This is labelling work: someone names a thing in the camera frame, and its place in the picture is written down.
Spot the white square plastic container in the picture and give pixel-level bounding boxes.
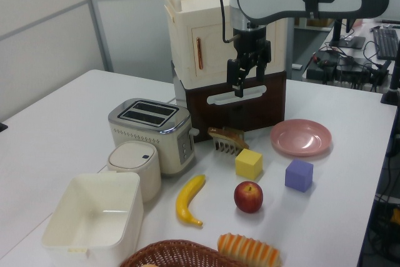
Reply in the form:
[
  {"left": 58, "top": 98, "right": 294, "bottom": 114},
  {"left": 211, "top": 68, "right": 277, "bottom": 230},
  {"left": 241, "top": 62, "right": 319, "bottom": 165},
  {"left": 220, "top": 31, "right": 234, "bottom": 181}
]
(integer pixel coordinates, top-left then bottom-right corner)
[{"left": 41, "top": 172, "right": 144, "bottom": 267}]

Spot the wooden background cabinet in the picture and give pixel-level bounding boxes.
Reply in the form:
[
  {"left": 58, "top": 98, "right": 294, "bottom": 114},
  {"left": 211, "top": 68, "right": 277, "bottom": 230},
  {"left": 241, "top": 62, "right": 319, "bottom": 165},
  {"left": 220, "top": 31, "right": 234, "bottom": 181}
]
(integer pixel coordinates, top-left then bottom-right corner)
[{"left": 293, "top": 18, "right": 334, "bottom": 29}]

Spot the dark brown drawer box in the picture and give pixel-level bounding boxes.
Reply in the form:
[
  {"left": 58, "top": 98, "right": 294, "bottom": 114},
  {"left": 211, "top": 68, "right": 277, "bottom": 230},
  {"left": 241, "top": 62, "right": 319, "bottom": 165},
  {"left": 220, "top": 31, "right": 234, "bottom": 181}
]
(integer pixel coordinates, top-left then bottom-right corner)
[{"left": 184, "top": 69, "right": 288, "bottom": 143}]

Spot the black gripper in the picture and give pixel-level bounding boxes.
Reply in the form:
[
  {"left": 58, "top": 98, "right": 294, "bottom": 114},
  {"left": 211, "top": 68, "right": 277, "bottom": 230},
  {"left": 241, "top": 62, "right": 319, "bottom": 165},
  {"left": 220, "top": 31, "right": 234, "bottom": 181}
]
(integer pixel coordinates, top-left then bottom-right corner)
[{"left": 226, "top": 26, "right": 272, "bottom": 98}]

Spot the black monitor stand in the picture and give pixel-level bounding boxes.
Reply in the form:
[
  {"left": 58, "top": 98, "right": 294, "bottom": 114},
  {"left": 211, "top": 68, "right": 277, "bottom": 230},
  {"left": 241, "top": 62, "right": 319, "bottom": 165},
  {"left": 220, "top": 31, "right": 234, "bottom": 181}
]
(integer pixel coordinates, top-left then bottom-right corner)
[{"left": 329, "top": 18, "right": 366, "bottom": 49}]

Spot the black desk clamp mount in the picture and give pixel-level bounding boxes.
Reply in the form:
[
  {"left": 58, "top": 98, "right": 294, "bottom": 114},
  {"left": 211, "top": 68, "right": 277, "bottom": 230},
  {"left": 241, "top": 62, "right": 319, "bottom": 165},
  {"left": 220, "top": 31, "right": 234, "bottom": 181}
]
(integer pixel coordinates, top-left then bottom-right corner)
[{"left": 379, "top": 57, "right": 400, "bottom": 107}]

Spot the small cream lidded bin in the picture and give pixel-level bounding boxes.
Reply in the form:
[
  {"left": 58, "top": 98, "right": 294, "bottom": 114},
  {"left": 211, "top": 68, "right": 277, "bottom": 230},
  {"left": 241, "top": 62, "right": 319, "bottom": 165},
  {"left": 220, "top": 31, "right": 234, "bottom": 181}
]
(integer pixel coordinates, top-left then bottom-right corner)
[{"left": 107, "top": 141, "right": 163, "bottom": 204}]

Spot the cream and chrome toaster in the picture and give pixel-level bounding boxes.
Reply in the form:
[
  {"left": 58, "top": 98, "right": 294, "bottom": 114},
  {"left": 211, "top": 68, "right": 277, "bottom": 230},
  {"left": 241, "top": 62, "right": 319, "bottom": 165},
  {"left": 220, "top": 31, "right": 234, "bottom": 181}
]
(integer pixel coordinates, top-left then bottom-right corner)
[{"left": 107, "top": 98, "right": 200, "bottom": 178}]

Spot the yellow cube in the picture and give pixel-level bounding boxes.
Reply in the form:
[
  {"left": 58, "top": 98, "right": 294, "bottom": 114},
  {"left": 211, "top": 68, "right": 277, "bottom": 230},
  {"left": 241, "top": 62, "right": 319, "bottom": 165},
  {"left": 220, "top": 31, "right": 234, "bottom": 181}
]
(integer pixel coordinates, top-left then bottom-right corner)
[{"left": 234, "top": 148, "right": 264, "bottom": 181}]

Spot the brown bread slice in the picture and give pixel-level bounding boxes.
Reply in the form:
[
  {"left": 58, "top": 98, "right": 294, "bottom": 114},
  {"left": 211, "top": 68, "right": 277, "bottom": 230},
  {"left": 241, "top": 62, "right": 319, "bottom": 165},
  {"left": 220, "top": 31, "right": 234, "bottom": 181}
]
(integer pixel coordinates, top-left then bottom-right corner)
[{"left": 208, "top": 126, "right": 250, "bottom": 151}]

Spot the red apple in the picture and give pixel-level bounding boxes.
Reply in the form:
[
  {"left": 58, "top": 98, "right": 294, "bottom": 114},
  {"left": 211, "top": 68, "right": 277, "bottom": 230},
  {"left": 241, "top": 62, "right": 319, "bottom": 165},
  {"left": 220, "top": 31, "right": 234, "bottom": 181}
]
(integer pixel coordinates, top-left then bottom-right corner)
[{"left": 233, "top": 181, "right": 264, "bottom": 214}]

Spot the black keyboard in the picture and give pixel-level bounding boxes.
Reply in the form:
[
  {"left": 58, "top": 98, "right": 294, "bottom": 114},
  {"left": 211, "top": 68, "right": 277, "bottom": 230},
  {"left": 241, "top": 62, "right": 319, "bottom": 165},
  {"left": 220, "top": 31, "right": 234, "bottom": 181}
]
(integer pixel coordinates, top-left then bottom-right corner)
[{"left": 372, "top": 28, "right": 400, "bottom": 61}]

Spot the yellow banana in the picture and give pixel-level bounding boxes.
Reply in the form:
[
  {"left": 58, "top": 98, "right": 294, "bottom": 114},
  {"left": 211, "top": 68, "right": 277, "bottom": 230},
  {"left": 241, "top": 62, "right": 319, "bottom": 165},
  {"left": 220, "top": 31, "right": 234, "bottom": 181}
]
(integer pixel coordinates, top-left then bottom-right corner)
[{"left": 175, "top": 174, "right": 207, "bottom": 227}]

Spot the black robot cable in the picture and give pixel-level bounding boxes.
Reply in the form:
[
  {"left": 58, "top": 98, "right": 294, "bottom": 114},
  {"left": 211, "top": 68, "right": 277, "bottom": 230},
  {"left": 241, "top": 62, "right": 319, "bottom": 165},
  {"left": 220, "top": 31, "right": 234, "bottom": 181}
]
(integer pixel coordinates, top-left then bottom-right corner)
[{"left": 217, "top": 0, "right": 237, "bottom": 44}]

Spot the purple cube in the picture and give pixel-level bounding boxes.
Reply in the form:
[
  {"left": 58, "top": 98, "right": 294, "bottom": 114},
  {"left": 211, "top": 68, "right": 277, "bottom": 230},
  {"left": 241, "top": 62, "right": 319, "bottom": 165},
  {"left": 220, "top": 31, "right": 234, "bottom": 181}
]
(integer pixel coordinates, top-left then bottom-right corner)
[{"left": 284, "top": 159, "right": 314, "bottom": 193}]

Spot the pink plate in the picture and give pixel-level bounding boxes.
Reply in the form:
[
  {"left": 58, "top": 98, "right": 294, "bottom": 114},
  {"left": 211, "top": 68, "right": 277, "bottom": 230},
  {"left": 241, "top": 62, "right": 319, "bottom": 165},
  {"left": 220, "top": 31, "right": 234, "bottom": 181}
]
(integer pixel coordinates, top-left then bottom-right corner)
[{"left": 270, "top": 119, "right": 333, "bottom": 158}]

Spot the orange striped bread roll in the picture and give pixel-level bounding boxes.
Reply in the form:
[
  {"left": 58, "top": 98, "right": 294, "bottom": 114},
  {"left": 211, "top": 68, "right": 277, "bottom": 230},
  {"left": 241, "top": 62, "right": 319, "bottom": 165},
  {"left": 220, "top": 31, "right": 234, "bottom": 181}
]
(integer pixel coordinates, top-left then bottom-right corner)
[{"left": 217, "top": 232, "right": 284, "bottom": 267}]

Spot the brown wicker basket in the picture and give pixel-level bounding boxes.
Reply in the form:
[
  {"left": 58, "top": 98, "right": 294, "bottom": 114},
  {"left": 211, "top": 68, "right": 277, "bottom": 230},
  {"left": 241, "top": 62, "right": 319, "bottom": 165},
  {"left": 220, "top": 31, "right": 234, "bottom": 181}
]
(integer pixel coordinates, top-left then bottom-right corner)
[{"left": 119, "top": 239, "right": 248, "bottom": 267}]

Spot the cream plastic cabinet with handles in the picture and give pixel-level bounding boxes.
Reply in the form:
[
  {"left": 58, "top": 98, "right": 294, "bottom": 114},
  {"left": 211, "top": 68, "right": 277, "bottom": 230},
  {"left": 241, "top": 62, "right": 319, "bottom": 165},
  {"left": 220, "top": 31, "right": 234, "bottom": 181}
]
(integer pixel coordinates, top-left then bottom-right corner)
[{"left": 164, "top": 0, "right": 288, "bottom": 84}]

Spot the black electronics with cables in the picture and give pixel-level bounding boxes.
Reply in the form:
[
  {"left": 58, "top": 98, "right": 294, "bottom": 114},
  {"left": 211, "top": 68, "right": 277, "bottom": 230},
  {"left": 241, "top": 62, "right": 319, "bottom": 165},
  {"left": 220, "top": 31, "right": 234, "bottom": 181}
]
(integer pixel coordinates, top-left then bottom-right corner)
[{"left": 302, "top": 46, "right": 393, "bottom": 91}]

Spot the small toast rack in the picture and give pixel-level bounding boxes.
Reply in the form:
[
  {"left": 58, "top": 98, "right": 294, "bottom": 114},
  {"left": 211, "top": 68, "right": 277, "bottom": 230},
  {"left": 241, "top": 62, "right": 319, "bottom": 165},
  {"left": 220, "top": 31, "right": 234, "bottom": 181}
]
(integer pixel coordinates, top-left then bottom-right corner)
[{"left": 212, "top": 137, "right": 240, "bottom": 156}]

